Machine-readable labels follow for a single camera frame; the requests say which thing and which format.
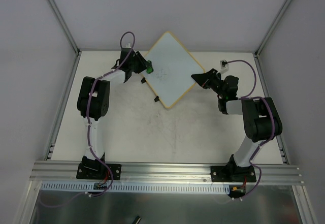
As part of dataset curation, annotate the green bone-shaped eraser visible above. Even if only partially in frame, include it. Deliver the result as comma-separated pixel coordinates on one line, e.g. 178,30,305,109
146,60,154,74

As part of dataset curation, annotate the yellow framed whiteboard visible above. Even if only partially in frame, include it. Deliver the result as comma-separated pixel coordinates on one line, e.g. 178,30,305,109
142,31,206,109

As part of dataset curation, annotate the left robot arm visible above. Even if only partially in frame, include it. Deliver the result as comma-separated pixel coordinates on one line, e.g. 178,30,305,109
77,48,154,178

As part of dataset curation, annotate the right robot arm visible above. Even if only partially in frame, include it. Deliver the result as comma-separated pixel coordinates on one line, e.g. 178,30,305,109
191,69,283,182

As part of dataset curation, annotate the small black object bottom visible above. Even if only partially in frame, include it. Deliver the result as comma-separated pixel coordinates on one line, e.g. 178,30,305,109
132,215,141,224

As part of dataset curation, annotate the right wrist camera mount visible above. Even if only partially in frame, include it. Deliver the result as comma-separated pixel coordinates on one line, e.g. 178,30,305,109
219,60,229,74

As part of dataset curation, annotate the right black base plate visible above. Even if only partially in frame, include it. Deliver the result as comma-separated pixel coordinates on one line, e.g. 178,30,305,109
210,166,256,183

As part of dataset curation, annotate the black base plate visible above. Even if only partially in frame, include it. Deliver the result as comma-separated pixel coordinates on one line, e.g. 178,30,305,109
210,166,256,183
76,163,121,180

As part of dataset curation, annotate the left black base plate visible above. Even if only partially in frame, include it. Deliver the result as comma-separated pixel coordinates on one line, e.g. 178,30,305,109
76,163,121,180

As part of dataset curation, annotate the right aluminium frame post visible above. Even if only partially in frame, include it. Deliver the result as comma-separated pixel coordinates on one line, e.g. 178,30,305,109
254,0,294,57

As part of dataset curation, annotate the aluminium frame post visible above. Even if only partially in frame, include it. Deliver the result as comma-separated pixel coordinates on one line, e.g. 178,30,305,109
46,0,80,55
254,0,294,57

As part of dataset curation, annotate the left aluminium frame post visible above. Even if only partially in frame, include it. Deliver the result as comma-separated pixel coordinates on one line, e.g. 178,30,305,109
46,0,80,55

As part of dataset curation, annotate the slotted white cable duct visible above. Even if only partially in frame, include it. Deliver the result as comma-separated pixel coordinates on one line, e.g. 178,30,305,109
40,181,230,195

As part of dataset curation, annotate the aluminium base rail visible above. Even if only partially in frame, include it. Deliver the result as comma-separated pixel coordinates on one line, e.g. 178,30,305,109
29,161,305,185

